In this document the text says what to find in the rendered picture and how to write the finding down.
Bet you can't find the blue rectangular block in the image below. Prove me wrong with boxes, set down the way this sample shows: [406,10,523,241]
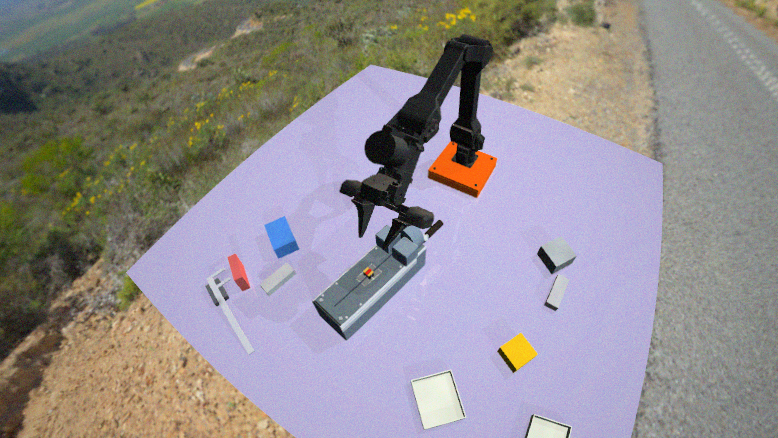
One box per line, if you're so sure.
[265,216,299,259]

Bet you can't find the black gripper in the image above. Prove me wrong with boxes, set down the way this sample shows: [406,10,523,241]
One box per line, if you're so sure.
[340,166,435,250]

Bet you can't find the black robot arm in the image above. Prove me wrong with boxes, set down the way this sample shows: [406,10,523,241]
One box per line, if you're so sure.
[360,34,493,206]

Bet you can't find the yellow square block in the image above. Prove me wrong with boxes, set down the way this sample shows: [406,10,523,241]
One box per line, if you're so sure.
[497,332,538,373]

